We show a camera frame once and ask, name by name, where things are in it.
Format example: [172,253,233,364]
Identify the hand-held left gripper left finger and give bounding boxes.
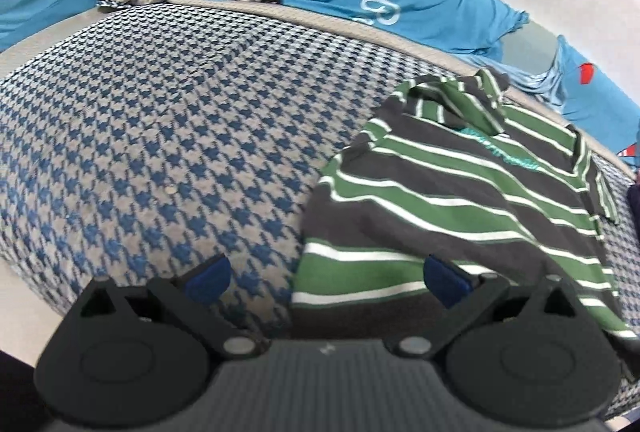
[66,253,265,361]

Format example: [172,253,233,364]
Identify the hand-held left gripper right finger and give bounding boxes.
[394,253,577,359]

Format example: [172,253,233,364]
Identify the green grey striped t-shirt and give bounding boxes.
[291,68,640,344]

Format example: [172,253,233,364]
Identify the blue houndstooth mattress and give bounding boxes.
[0,0,640,424]

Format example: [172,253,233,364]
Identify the light blue cloth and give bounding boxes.
[509,60,569,113]

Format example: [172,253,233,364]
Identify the grey foam pad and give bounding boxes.
[499,20,559,76]

